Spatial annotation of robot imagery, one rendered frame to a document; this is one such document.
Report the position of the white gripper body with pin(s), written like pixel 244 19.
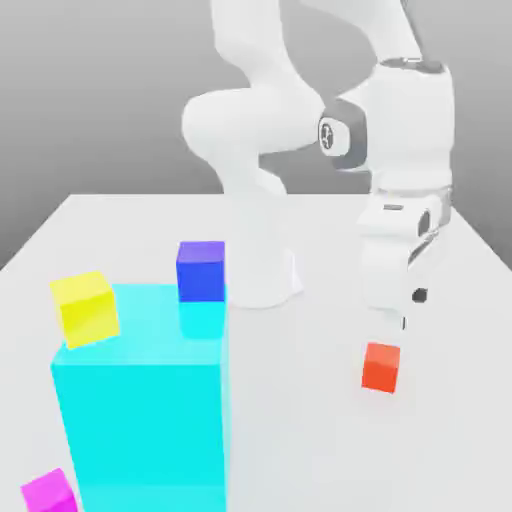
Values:
pixel 384 276

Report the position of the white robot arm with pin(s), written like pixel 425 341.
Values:
pixel 248 120

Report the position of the small red cube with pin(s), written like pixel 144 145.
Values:
pixel 380 370

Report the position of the small blue cube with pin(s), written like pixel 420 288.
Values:
pixel 200 276

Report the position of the small yellow cube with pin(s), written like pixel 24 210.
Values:
pixel 86 312

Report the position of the small magenta cube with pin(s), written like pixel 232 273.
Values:
pixel 46 494

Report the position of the large cyan box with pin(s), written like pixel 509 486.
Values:
pixel 144 412

